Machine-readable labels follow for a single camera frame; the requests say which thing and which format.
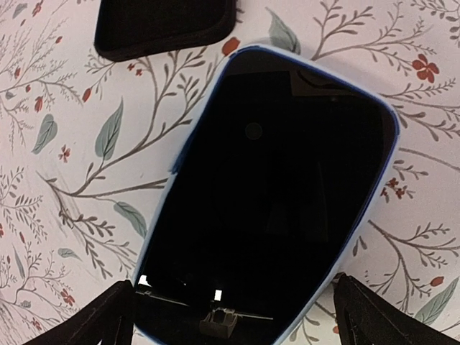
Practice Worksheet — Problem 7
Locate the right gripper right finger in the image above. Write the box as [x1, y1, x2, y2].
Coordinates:
[333, 275, 459, 345]

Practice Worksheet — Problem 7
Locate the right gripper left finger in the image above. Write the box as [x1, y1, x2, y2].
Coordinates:
[35, 280, 134, 345]

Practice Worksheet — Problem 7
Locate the phone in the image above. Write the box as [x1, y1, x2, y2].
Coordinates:
[134, 45, 400, 344]

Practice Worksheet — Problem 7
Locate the black phone case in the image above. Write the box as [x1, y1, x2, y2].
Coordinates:
[94, 0, 236, 62]

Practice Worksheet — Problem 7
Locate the floral patterned table mat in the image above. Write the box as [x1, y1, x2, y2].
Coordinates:
[1, 1, 459, 344]

